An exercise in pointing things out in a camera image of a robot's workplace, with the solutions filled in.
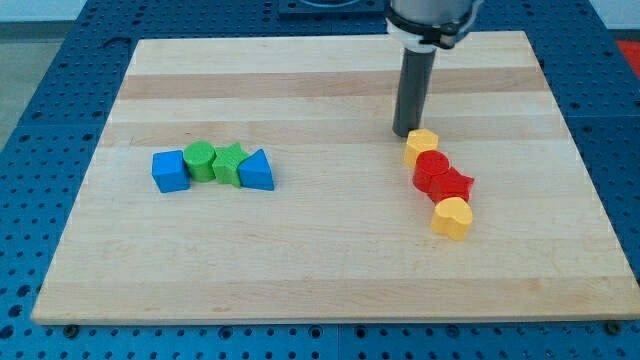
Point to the yellow hexagon block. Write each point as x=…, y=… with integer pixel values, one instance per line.
x=418, y=141

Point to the red cylinder block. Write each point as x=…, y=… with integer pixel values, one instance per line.
x=429, y=164

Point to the red star block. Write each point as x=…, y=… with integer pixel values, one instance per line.
x=450, y=184

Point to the yellow heart block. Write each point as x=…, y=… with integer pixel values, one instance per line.
x=452, y=217

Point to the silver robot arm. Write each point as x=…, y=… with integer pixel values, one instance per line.
x=422, y=26

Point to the wooden board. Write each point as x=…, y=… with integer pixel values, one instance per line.
x=344, y=237

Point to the blue triangle block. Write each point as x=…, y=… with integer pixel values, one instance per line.
x=255, y=172

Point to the green star block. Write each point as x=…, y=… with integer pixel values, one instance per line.
x=226, y=163

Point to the green cylinder block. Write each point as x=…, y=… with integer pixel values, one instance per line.
x=199, y=157

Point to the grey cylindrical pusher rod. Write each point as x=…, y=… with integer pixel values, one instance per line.
x=413, y=85

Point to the blue cube block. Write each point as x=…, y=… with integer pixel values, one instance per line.
x=169, y=171

